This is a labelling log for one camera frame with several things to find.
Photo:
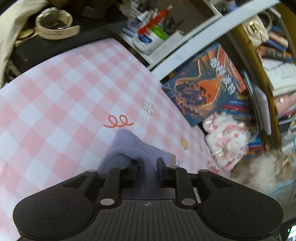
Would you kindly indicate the purple and mauve sweater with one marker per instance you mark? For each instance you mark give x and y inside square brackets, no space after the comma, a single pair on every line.
[126,150]

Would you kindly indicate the white pink plush bunny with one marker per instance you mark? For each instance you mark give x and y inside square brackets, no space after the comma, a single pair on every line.
[227,139]

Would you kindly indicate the cream quilted handbag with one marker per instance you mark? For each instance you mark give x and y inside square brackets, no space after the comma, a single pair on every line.
[256,31]

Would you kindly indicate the Harry Potter book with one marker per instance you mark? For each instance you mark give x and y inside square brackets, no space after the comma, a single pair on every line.
[206,83]

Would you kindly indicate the fluffy orange white cat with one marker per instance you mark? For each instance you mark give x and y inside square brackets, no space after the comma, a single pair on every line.
[263,173]

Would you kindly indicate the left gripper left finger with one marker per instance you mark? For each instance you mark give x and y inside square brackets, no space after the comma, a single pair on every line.
[116,180]

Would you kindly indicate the stack of colourful books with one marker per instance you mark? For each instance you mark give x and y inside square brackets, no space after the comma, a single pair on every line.
[242,109]

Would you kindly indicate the white tablet device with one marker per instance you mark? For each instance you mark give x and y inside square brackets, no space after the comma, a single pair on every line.
[263,109]

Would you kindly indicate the beige jacket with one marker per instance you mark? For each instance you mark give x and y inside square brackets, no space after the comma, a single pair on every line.
[12,21]

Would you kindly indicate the white wristwatch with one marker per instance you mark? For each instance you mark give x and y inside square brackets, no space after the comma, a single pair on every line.
[55,24]

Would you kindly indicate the pink checkered table mat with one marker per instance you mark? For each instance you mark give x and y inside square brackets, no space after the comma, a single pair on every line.
[59,119]

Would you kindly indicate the white jar green lid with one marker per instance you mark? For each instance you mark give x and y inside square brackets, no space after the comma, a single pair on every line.
[146,43]

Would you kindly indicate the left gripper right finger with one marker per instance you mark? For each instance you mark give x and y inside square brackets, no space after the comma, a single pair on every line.
[178,179]

